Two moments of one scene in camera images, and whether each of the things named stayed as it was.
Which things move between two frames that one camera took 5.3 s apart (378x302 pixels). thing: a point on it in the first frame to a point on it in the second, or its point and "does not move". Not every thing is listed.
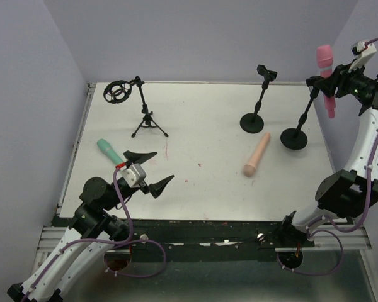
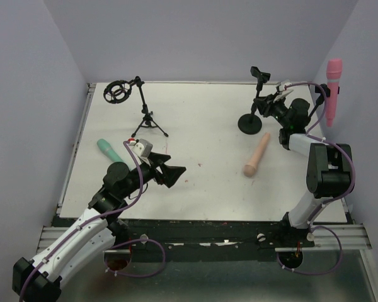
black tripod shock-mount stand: x=117 y=92 does not move
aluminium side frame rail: x=51 y=236 does not move
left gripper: x=143 y=185 to x=158 y=168
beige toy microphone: x=250 y=169 does not move
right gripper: x=335 y=81 to x=265 y=106
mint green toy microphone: x=106 y=147 does not move
